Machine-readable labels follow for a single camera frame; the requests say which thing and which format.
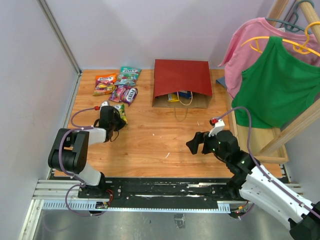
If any red paper bag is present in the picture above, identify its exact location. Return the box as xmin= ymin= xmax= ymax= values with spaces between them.
xmin=152 ymin=59 xmax=213 ymax=110

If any teal Fox's mint candy bag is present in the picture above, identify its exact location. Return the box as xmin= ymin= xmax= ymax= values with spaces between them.
xmin=115 ymin=66 xmax=141 ymax=87

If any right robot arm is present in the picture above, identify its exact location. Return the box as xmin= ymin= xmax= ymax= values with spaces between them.
xmin=186 ymin=130 xmax=320 ymax=240

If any teal clothes hanger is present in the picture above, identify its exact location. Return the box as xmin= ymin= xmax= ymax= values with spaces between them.
xmin=265 ymin=0 xmax=315 ymax=33

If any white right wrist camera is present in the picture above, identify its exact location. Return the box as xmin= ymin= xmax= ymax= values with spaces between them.
xmin=208 ymin=118 xmax=225 ymax=137

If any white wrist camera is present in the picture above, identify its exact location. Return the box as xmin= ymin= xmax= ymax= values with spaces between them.
xmin=208 ymin=118 xmax=225 ymax=137
xmin=94 ymin=100 xmax=110 ymax=111

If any aluminium frame post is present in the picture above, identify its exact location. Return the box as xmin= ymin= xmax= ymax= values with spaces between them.
xmin=37 ymin=0 xmax=82 ymax=75

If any wooden clothes rack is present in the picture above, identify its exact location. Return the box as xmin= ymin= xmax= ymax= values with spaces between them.
xmin=227 ymin=0 xmax=320 ymax=164

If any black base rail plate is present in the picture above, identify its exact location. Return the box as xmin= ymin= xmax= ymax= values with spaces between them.
xmin=78 ymin=177 xmax=244 ymax=210

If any blue grey mat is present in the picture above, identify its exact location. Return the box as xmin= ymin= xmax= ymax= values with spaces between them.
xmin=215 ymin=76 xmax=227 ymax=89

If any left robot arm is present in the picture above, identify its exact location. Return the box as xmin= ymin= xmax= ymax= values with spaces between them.
xmin=48 ymin=101 xmax=127 ymax=198

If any purple black cherry candy bag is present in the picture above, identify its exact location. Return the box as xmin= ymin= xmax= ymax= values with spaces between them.
xmin=108 ymin=85 xmax=138 ymax=106

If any orange Fox's fruits candy bag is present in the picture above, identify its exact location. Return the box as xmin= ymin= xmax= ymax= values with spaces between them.
xmin=93 ymin=73 xmax=117 ymax=96

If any yellow snack bar wrapper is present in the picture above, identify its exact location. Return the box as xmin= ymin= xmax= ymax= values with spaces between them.
xmin=167 ymin=93 xmax=179 ymax=103

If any blue Doritos chips bag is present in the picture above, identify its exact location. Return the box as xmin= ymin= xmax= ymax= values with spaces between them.
xmin=178 ymin=90 xmax=192 ymax=99

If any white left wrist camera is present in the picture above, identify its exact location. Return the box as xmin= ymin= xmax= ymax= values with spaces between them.
xmin=94 ymin=100 xmax=110 ymax=111

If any green yellow Fox's candy bag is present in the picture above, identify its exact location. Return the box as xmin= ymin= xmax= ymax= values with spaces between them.
xmin=113 ymin=103 xmax=128 ymax=125

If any pink t-shirt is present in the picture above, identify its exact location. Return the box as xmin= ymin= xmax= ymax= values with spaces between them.
xmin=220 ymin=17 xmax=320 ymax=98

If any grey cable duct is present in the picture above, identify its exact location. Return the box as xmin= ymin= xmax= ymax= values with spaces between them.
xmin=41 ymin=201 xmax=231 ymax=214

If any green tank top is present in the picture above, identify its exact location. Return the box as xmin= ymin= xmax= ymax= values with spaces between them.
xmin=231 ymin=36 xmax=320 ymax=129

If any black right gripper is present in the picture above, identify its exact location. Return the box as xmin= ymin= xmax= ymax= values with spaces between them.
xmin=186 ymin=127 xmax=229 ymax=162

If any yellow clothes hanger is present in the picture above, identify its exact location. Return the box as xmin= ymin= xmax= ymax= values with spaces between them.
xmin=241 ymin=21 xmax=320 ymax=57

